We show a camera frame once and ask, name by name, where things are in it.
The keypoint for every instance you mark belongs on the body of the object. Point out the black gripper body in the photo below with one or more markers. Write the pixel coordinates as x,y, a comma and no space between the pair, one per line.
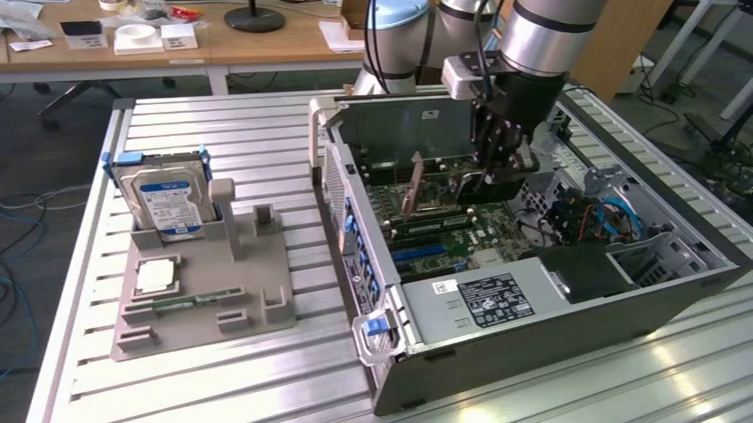
529,101

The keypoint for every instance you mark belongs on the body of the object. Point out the green Nvidia graphics card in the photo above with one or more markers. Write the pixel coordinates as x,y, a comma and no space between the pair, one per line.
444,189

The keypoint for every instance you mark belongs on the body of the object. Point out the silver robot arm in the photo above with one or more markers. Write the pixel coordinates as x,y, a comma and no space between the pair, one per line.
541,35

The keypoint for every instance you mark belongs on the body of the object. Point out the silver drive cage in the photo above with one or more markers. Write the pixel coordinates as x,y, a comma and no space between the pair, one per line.
553,194

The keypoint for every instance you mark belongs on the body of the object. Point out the white case sticker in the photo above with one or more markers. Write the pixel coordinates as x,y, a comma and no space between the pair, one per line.
430,114

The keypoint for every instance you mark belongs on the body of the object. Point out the green Dell motherboard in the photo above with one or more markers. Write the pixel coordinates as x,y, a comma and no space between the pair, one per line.
500,224

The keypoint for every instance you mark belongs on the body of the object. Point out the green RAM stick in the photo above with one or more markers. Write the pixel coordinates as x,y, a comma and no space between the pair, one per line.
189,303
436,224

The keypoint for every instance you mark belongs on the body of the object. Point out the wooden cabinet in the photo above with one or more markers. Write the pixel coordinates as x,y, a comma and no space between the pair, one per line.
629,44

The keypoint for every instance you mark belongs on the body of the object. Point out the silver chipset heatsink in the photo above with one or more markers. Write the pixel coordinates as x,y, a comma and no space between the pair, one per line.
486,258

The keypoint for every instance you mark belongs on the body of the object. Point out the blue expansion slot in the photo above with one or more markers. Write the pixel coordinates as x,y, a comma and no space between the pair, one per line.
418,252

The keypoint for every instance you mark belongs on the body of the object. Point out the black fan shroud box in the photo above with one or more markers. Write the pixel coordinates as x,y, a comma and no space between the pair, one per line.
583,273

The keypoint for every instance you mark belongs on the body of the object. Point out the silver disk bay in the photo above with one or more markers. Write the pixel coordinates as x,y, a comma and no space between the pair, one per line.
665,255

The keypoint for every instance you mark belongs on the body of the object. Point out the white paper stack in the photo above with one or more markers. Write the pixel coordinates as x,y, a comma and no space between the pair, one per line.
341,37

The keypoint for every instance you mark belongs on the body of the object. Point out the black stand base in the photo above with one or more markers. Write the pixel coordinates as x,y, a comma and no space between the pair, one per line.
724,145

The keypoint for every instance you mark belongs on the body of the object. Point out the brown cardboard box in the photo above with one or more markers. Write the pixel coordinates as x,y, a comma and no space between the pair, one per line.
356,11

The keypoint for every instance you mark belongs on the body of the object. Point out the grey power supply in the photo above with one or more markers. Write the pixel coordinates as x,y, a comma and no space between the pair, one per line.
436,308

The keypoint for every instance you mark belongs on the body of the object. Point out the blue case release latch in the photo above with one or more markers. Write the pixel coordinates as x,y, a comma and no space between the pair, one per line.
376,328

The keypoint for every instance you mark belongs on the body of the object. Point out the open black PC case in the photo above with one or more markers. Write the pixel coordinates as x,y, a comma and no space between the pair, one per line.
529,365

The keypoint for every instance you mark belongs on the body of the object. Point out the black lamp base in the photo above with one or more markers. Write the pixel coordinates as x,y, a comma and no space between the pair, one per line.
254,20

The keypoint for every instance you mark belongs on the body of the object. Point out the grey parts rack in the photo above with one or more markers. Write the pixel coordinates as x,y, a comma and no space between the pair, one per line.
223,282

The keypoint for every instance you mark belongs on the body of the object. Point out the white cube box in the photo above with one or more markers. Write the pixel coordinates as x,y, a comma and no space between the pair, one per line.
178,37

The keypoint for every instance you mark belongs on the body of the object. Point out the red packet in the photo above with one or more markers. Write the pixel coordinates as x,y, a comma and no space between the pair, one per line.
185,13

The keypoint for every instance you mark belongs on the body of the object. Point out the flat white box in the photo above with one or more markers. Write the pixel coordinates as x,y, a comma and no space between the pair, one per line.
142,49

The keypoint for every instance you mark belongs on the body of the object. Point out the silver CPU chip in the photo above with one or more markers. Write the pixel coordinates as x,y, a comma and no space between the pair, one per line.
155,277

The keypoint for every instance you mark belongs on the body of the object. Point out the white tape roll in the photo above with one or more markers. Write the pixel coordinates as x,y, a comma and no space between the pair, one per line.
135,33

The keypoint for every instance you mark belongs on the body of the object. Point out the beige tape roll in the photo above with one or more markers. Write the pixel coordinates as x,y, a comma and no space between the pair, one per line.
111,4

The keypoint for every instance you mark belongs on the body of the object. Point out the black office chair base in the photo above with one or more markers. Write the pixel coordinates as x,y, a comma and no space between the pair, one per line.
71,94

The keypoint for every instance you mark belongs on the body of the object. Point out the black-topped white box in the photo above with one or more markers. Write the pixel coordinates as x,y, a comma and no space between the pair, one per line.
86,37

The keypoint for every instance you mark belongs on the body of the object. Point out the white paper label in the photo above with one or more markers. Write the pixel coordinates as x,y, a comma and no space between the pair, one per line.
30,45

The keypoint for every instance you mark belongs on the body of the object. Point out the clear plastic bag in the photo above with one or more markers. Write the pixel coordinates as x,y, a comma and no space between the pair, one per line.
23,17

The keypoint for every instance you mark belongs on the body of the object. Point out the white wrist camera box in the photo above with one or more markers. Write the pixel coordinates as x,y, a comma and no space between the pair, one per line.
458,79

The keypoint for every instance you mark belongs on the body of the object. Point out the white table frame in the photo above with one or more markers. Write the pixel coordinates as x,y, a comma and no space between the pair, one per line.
680,42

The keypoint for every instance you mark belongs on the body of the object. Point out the hard disk with blue bracket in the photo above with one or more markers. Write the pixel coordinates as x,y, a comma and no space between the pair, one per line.
165,198

